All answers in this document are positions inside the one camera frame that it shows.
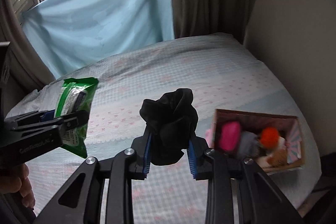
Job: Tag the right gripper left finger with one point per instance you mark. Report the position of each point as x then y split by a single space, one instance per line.
79 200

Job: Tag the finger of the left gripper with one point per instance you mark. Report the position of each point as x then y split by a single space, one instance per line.
73 120
36 116

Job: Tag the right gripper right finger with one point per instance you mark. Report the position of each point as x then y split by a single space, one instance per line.
239 191

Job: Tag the green wet wipes packet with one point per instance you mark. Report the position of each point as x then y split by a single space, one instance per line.
76 95

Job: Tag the brown pink plush toy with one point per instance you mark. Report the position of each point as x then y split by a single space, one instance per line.
277 157

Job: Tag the orange fluffy pompom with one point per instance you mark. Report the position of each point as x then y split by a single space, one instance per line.
269 137

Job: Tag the magenta zip pouch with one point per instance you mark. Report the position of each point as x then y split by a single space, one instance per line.
229 136

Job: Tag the black scrunchie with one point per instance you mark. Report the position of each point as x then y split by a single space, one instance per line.
172 120

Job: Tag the grey soft item in box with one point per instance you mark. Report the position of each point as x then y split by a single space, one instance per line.
248 145

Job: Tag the person's left hand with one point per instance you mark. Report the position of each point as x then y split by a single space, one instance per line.
16 179

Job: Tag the pink cardboard box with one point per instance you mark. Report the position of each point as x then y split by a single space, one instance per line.
288 127

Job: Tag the light blue curtain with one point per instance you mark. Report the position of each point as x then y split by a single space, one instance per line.
70 34

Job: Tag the checked bed sheet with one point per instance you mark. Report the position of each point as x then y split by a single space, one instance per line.
222 75

